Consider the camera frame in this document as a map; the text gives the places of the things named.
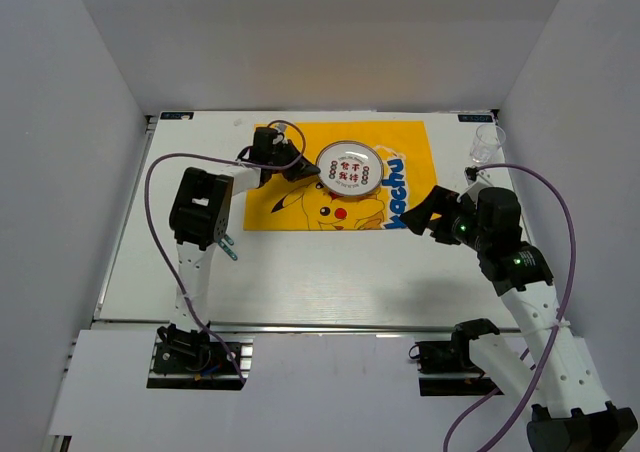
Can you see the white plate with red characters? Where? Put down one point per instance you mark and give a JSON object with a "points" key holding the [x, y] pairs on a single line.
{"points": [[350, 169]]}

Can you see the right black corner label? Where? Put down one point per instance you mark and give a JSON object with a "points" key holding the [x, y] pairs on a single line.
{"points": [[475, 118]]}

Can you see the black corner label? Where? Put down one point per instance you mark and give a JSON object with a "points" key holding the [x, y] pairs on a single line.
{"points": [[475, 118], [176, 115]]}

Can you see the yellow printed cloth napkin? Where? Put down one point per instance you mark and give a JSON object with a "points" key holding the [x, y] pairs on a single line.
{"points": [[307, 205]]}

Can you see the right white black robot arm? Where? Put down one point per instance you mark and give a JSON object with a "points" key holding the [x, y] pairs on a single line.
{"points": [[569, 410]]}

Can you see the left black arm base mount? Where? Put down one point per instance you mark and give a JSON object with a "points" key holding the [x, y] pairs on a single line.
{"points": [[211, 369]]}

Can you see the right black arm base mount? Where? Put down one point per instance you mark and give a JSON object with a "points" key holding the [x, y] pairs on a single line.
{"points": [[440, 373]]}

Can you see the left black corner label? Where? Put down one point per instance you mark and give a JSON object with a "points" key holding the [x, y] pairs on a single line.
{"points": [[176, 115]]}

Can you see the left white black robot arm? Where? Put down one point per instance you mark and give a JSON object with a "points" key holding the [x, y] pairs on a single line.
{"points": [[200, 212]]}

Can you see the knife with green patterned handle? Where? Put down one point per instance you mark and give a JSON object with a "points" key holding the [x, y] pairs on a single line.
{"points": [[227, 250]]}

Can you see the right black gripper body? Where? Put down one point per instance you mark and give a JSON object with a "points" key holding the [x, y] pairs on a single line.
{"points": [[462, 227]]}

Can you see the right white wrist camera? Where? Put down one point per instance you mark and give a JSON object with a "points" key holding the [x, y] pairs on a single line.
{"points": [[474, 175]]}

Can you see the clear drinking glass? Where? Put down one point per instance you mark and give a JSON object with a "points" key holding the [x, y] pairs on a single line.
{"points": [[488, 140]]}

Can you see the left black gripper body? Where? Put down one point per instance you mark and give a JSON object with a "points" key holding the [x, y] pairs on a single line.
{"points": [[283, 155]]}

